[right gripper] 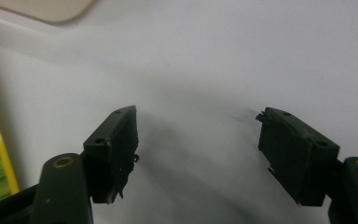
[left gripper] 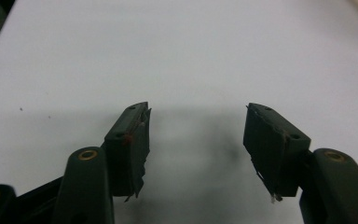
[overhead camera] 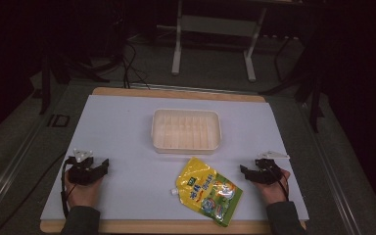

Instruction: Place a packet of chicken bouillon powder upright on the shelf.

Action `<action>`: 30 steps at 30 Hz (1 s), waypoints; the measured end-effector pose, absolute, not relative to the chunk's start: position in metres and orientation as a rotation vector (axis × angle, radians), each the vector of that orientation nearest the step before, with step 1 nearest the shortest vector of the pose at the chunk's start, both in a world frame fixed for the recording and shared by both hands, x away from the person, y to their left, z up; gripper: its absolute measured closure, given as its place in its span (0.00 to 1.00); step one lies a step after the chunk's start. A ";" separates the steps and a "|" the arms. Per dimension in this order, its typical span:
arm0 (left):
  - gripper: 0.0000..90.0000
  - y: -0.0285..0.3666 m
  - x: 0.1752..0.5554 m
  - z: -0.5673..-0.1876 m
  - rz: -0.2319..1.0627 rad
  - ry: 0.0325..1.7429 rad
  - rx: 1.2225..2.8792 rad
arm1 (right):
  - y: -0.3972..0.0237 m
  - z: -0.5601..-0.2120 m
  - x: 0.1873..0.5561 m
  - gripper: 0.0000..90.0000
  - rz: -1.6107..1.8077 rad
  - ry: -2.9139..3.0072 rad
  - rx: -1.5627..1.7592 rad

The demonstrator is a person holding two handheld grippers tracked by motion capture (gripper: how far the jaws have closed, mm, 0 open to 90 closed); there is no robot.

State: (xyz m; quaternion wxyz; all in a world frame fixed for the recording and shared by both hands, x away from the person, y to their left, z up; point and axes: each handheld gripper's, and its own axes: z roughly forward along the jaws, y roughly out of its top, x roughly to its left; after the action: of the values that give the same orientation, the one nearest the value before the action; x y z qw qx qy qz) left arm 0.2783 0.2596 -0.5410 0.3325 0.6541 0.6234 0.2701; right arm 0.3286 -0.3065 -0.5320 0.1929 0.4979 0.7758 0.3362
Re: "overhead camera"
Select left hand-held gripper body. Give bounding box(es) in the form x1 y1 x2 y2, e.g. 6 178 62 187
66 148 104 187

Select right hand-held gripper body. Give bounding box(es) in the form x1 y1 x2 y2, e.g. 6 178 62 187
254 150 291 186

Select yellow green spout pouch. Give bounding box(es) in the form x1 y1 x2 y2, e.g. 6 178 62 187
169 157 244 228

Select white plastic tray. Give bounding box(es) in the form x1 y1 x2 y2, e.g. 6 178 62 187
150 108 223 156

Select person's right hand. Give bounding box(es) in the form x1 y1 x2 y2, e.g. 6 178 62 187
252 167 292 206

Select person's left hand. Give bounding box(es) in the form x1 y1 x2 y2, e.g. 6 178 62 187
64 169 104 209

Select white table mat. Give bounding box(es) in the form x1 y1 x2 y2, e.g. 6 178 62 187
39 94 309 222

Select black metal stand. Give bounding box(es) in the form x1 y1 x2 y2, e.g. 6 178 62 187
38 48 111 116
259 32 326 134

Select white metal stand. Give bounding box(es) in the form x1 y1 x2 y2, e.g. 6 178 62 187
170 0 269 83

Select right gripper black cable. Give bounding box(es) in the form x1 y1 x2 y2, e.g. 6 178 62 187
264 162 291 202

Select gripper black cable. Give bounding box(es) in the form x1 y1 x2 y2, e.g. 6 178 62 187
60 157 78 219
264 162 291 202

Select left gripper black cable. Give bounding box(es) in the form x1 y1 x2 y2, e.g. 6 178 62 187
60 157 78 219

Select black floor bracket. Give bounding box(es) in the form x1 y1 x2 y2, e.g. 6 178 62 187
46 113 71 128

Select metal floor rail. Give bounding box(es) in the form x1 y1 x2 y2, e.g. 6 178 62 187
0 112 57 226
298 102 363 235

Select black floor cables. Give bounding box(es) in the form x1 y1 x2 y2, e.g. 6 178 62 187
120 41 152 91

